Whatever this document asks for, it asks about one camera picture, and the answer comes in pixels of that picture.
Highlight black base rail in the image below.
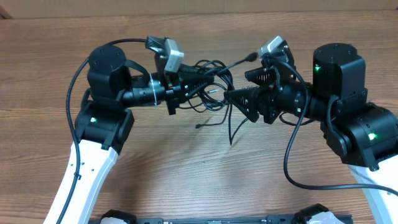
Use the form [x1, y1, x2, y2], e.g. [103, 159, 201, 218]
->
[88, 203, 353, 224]

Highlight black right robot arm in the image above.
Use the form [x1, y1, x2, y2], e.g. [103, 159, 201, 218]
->
[225, 41, 397, 223]

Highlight black usb cable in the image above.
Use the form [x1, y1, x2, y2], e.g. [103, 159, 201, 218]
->
[178, 52, 259, 146]

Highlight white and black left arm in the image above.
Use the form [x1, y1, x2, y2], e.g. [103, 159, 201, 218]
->
[45, 43, 214, 223]

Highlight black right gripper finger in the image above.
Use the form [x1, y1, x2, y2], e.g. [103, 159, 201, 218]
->
[224, 87, 259, 123]
[244, 67, 276, 86]

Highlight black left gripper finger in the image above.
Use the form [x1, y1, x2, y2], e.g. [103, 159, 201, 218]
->
[183, 75, 214, 97]
[178, 64, 205, 75]

